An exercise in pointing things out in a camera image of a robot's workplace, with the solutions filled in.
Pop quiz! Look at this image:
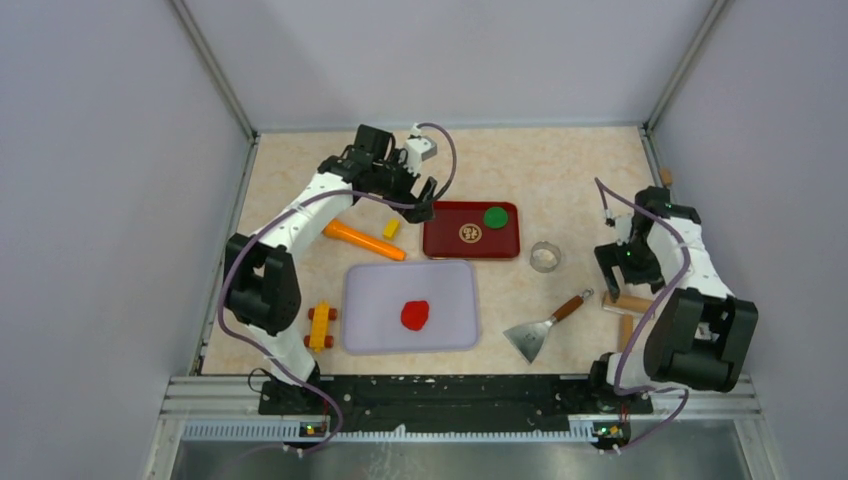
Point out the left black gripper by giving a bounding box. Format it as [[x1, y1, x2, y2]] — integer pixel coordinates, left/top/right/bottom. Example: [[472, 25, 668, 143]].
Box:
[[372, 149, 436, 223]]

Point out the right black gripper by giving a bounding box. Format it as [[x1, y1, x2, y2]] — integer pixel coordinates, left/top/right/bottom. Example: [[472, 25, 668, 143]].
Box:
[[596, 236, 668, 303]]

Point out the wooden dough roller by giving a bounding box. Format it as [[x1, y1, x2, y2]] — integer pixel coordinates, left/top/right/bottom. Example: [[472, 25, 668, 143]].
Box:
[[601, 291, 653, 352]]

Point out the red dough lump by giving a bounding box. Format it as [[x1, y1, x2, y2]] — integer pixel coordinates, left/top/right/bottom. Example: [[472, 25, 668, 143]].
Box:
[[400, 300, 430, 331]]

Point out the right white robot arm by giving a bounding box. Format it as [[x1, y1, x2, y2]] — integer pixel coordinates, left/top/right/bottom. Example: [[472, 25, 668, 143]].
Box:
[[586, 186, 758, 412]]

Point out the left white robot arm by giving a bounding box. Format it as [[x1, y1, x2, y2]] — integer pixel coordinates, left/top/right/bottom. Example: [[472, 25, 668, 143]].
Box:
[[217, 123, 442, 414]]

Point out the dark red lacquer tray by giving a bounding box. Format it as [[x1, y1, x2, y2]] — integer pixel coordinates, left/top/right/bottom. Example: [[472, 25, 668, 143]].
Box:
[[422, 201, 521, 260]]

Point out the small yellow block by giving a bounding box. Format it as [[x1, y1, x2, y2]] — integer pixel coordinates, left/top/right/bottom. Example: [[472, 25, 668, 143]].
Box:
[[382, 218, 401, 241]]

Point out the green round disc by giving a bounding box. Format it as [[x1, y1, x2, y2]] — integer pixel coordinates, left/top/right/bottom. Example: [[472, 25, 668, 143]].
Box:
[[483, 206, 509, 230]]

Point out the orange plastic rolling pin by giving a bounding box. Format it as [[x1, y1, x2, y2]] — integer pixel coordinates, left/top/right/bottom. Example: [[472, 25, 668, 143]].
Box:
[[322, 220, 406, 261]]

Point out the lavender plastic tray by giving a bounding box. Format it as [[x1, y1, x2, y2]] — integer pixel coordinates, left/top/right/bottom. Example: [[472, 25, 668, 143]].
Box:
[[341, 260, 481, 355]]

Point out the yellow toy car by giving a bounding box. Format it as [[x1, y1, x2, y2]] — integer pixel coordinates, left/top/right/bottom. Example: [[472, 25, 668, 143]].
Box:
[[304, 301, 338, 353]]

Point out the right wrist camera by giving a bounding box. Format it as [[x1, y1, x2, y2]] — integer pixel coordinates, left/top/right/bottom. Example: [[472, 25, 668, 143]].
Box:
[[604, 209, 633, 246]]

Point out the metal ring cutter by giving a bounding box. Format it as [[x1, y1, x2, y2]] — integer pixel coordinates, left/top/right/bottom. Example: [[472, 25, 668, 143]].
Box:
[[529, 241, 562, 273]]

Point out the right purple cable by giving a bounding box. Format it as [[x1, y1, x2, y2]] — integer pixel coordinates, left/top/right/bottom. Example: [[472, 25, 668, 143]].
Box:
[[593, 176, 694, 455]]

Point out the purple cable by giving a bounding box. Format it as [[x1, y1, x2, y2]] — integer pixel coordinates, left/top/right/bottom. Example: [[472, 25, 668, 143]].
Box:
[[217, 121, 458, 457], [593, 176, 694, 455]]

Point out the metal scraper wooden handle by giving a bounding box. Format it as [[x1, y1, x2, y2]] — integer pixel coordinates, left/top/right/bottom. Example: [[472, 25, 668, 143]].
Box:
[[503, 288, 594, 364]]

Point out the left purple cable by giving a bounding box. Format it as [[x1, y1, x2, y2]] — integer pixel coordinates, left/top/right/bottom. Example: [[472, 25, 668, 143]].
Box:
[[217, 121, 458, 457]]

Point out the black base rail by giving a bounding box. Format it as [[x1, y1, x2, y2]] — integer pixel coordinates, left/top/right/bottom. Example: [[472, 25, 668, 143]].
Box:
[[258, 374, 653, 434]]

